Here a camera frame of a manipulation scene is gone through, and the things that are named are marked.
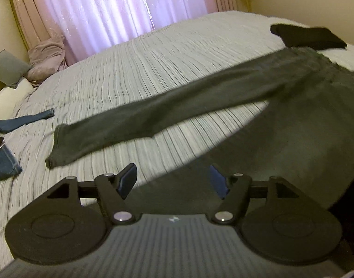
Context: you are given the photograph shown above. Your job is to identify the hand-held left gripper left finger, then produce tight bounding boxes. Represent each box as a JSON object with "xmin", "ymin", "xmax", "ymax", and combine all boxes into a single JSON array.
[{"xmin": 47, "ymin": 163, "xmax": 137, "ymax": 225}]

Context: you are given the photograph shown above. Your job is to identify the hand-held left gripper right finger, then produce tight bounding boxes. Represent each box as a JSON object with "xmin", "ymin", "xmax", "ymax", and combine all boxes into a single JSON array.
[{"xmin": 210, "ymin": 164, "xmax": 300, "ymax": 226}]

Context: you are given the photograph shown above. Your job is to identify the dark grey pants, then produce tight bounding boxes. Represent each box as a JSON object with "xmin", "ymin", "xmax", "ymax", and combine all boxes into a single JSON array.
[{"xmin": 46, "ymin": 46, "xmax": 354, "ymax": 218}]

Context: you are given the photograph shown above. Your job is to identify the blue jeans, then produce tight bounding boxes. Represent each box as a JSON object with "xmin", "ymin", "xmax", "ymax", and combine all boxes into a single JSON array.
[{"xmin": 0, "ymin": 108, "xmax": 55, "ymax": 185}]

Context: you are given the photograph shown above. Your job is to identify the grey striped bedsheet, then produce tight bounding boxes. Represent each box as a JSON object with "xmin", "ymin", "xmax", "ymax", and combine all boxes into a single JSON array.
[{"xmin": 0, "ymin": 10, "xmax": 354, "ymax": 278}]

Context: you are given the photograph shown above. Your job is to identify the white bolster pillow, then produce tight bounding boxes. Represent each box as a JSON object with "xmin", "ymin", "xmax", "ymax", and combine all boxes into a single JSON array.
[{"xmin": 0, "ymin": 79, "xmax": 36, "ymax": 121}]

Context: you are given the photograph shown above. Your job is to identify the pink crumpled blanket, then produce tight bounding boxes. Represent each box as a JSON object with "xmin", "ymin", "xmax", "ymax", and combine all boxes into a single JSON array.
[{"xmin": 25, "ymin": 35, "xmax": 69, "ymax": 86}]

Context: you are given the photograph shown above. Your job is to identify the grey pillow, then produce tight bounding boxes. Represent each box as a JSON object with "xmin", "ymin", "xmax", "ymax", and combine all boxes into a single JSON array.
[{"xmin": 0, "ymin": 49, "xmax": 31, "ymax": 89}]

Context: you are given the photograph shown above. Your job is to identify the lilac sheer curtain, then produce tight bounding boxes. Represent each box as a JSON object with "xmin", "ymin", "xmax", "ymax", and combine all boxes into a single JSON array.
[{"xmin": 39, "ymin": 0, "xmax": 218, "ymax": 64}]

